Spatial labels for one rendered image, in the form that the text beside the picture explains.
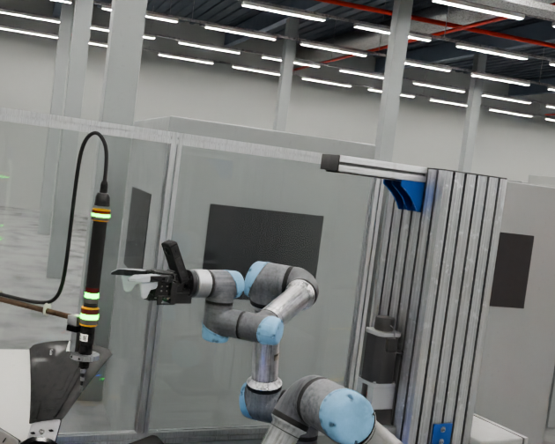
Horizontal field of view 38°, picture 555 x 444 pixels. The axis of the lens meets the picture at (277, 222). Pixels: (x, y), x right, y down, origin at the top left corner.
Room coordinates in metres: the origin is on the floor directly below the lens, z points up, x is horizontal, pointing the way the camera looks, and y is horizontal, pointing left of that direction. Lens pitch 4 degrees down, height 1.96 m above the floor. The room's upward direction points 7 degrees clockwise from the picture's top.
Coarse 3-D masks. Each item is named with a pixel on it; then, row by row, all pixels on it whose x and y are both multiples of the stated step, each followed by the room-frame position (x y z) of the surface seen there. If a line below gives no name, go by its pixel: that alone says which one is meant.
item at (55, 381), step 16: (32, 352) 2.12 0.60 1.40; (64, 352) 2.10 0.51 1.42; (32, 368) 2.09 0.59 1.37; (48, 368) 2.08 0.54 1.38; (64, 368) 2.06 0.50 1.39; (80, 368) 2.06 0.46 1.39; (96, 368) 2.06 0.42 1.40; (32, 384) 2.06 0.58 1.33; (48, 384) 2.04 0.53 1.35; (64, 384) 2.03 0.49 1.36; (32, 400) 2.03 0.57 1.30; (48, 400) 2.01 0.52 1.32; (64, 400) 1.99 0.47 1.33; (32, 416) 2.00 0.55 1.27; (48, 416) 1.97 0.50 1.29; (64, 416) 1.96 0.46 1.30
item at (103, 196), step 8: (104, 184) 1.93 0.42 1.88; (104, 192) 1.93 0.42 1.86; (96, 200) 1.92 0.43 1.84; (104, 200) 1.92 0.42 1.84; (88, 328) 1.92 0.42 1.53; (80, 336) 1.93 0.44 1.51; (88, 336) 1.92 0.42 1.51; (80, 344) 1.93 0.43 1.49; (88, 344) 1.92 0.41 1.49; (80, 352) 1.92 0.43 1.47; (88, 352) 1.92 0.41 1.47
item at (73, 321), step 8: (72, 320) 1.94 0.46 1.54; (72, 328) 1.93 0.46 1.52; (80, 328) 1.94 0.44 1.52; (72, 336) 1.94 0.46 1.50; (72, 344) 1.94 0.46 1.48; (72, 352) 1.93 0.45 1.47; (96, 352) 1.96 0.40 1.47; (80, 360) 1.90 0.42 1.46; (88, 360) 1.91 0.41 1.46; (96, 360) 1.92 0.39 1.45
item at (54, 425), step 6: (48, 420) 1.97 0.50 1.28; (54, 420) 1.97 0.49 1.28; (36, 426) 1.98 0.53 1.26; (42, 426) 1.97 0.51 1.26; (48, 426) 1.96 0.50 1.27; (54, 426) 1.95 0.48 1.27; (30, 432) 1.97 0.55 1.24; (36, 432) 1.96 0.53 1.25; (48, 432) 1.95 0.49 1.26; (54, 432) 1.94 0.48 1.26; (54, 438) 1.93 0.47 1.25
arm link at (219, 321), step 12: (204, 312) 2.15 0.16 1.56; (216, 312) 2.13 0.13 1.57; (228, 312) 2.14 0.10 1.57; (240, 312) 2.14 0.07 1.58; (204, 324) 2.15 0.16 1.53; (216, 324) 2.13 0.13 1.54; (228, 324) 2.12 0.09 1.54; (204, 336) 2.14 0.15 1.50; (216, 336) 2.13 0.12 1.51; (228, 336) 2.13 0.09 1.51
